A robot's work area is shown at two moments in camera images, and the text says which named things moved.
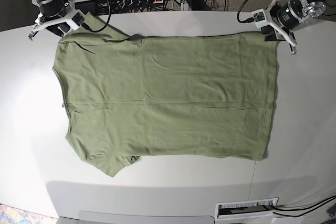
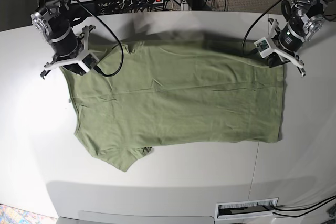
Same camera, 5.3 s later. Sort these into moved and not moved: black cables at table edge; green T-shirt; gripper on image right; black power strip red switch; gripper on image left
Moved: gripper on image right; green T-shirt; gripper on image left
Not moved: black power strip red switch; black cables at table edge
